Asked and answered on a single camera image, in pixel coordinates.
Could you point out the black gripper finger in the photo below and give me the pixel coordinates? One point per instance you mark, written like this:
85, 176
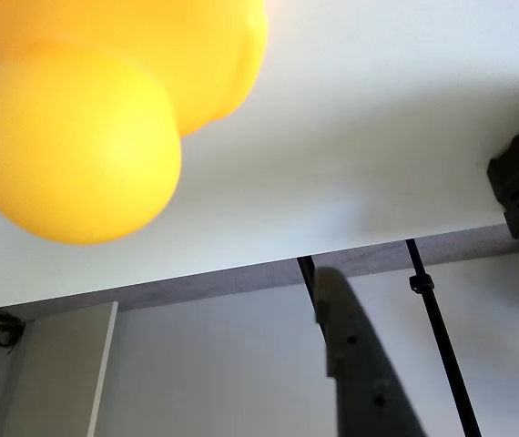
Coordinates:
364, 364

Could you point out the yellow rubber duck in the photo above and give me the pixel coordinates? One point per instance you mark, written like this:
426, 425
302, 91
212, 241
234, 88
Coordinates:
73, 145

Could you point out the black tripod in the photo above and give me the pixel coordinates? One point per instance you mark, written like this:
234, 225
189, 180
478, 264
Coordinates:
441, 337

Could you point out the white table leg panel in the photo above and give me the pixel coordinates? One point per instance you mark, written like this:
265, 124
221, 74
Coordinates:
59, 373

